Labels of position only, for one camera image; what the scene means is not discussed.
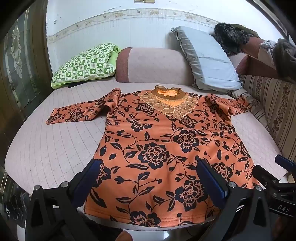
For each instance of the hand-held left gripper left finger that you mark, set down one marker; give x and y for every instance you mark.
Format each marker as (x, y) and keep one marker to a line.
(89, 177)

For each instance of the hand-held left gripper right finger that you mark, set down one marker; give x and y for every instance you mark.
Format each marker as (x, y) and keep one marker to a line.
(211, 183)

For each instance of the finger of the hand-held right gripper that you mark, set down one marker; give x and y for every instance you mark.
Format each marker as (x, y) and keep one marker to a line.
(264, 175)
(282, 160)

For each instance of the orange black floral shirt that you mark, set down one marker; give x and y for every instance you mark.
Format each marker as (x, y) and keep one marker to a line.
(159, 150)

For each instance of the striped floral sofa backrest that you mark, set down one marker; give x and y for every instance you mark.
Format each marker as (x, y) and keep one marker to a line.
(275, 104)

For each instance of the dark green jacket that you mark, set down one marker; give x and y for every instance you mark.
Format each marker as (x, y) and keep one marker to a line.
(285, 55)

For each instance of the green checkered folded quilt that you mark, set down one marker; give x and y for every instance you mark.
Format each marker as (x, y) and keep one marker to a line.
(86, 64)

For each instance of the grey blue pillow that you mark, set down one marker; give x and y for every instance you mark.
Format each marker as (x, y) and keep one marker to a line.
(208, 60)

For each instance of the wooden door with glass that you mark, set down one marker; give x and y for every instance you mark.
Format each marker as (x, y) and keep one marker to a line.
(20, 69)

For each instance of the pink bolster cushion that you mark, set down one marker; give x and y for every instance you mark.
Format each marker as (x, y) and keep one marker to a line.
(152, 66)

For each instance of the dark fur trimmed garment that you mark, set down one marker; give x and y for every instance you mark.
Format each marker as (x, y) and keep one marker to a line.
(231, 37)

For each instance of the wall switch plate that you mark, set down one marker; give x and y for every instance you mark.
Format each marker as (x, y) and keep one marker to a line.
(144, 1)

